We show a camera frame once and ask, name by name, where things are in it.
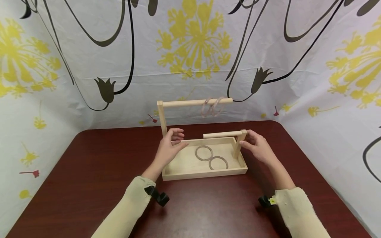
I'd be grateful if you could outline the person's left hand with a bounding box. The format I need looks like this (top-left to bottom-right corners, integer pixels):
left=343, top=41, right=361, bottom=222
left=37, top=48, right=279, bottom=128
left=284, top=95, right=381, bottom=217
left=156, top=128, right=190, bottom=167

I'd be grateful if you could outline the person's right hand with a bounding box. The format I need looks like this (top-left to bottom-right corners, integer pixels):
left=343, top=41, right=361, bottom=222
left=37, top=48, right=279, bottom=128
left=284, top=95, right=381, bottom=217
left=239, top=129, right=277, bottom=165

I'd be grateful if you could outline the wooden tray stand with rods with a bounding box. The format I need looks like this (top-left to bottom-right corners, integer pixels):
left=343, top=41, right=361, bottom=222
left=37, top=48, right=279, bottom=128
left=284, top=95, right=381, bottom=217
left=157, top=98, right=248, bottom=181

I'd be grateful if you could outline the person's right forearm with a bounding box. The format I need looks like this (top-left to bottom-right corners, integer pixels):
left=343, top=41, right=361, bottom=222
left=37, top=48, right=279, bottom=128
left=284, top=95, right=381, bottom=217
left=267, top=154, right=333, bottom=238

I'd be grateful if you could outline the person's left forearm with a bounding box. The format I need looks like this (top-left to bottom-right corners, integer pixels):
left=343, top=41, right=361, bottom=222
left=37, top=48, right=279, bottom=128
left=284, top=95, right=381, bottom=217
left=91, top=160, right=170, bottom=238

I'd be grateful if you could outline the black wrist band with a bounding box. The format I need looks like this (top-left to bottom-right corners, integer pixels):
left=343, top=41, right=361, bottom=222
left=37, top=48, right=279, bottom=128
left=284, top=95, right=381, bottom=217
left=258, top=195, right=277, bottom=209
left=144, top=185, right=170, bottom=207

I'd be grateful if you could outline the clear plastic ring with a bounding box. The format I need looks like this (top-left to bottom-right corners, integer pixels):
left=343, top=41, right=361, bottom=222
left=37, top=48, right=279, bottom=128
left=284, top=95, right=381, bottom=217
left=194, top=145, right=214, bottom=162
left=208, top=155, right=229, bottom=171
left=200, top=98, right=213, bottom=119
left=210, top=97, right=226, bottom=117

